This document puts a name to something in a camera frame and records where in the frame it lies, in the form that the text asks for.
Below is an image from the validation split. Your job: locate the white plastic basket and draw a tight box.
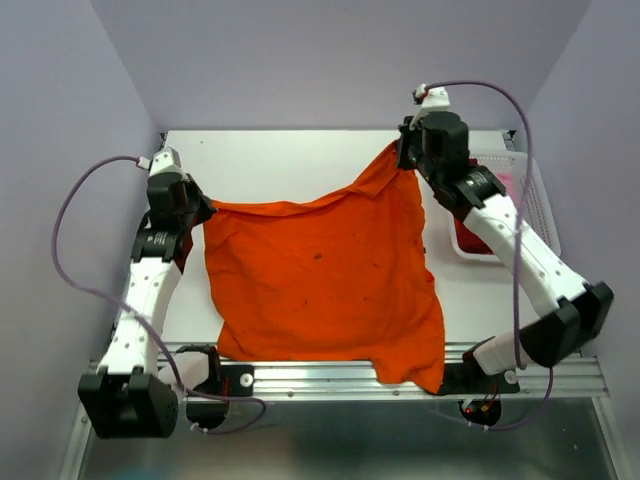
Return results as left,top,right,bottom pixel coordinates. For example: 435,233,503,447
449,148,562,265

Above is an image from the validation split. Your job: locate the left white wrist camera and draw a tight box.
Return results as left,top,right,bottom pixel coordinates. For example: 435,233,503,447
136,147,184,177

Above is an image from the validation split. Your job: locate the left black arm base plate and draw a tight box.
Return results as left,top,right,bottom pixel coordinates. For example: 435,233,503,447
194,364,254,398

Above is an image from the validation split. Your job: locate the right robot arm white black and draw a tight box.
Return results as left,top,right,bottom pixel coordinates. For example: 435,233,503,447
397,111,614,390

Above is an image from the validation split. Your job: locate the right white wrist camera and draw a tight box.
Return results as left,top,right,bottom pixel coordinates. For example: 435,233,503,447
412,84,450,112

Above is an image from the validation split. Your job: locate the dark red rolled t-shirt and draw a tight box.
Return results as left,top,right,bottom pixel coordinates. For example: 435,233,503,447
454,219,493,255

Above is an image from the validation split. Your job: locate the aluminium mounting rail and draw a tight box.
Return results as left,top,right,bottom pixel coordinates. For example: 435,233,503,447
84,342,611,401

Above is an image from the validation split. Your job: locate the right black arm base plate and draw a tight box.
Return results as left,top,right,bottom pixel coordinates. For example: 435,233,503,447
435,362,520,396

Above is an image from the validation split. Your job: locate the pink rolled t-shirt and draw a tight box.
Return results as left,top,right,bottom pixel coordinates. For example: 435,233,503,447
495,172,520,201

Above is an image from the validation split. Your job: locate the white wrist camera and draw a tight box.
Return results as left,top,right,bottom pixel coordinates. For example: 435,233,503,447
412,84,450,112
136,147,184,177

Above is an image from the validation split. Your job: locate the orange t-shirt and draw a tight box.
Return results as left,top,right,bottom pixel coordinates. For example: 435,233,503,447
204,145,445,393

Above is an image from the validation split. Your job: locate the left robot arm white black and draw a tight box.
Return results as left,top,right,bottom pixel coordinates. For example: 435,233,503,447
78,170,215,439

